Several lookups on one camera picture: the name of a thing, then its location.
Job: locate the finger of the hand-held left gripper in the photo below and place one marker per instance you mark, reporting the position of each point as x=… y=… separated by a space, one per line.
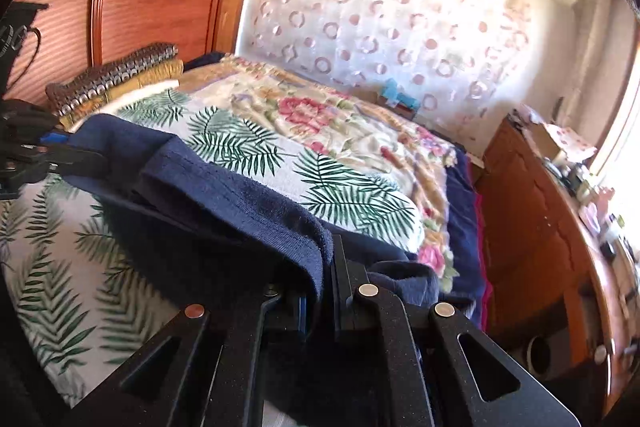
x=35 y=122
x=75 y=162

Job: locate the navy printed t-shirt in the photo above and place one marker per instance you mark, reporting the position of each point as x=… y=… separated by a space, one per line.
x=225 y=217

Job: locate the palm leaf print sheet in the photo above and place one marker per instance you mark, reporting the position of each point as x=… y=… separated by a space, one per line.
x=225 y=142

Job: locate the navy bed sheet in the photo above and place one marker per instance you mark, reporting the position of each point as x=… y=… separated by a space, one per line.
x=462 y=217

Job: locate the floral quilt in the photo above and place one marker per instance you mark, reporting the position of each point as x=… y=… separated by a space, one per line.
x=310 y=112

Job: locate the window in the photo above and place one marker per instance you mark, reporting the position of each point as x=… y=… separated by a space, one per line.
x=620 y=132

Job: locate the white wrapped pipe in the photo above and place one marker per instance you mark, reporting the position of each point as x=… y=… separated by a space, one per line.
x=597 y=57

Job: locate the wooden cabinet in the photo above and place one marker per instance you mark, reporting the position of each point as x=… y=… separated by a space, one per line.
x=530 y=232

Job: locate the blue box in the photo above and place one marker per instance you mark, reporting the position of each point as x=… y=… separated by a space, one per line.
x=398 y=96

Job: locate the dark round container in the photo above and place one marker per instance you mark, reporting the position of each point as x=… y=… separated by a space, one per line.
x=542 y=353

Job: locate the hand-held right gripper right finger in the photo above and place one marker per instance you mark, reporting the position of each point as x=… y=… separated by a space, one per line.
x=342 y=297

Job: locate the gold patterned cloth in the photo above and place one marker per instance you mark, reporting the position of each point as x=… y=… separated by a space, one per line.
x=150 y=74

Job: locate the clutter of small bottles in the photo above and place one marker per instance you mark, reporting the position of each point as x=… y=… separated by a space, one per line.
x=600 y=212

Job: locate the white circle pattern curtain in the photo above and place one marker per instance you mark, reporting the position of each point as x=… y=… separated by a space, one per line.
x=375 y=7

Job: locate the navy medallion print cloth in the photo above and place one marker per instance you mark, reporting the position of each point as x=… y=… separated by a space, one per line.
x=115 y=72

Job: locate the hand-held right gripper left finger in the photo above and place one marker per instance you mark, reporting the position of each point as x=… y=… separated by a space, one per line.
x=287 y=314

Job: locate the floral cardboard box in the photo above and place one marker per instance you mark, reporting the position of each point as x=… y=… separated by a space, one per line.
x=560 y=139

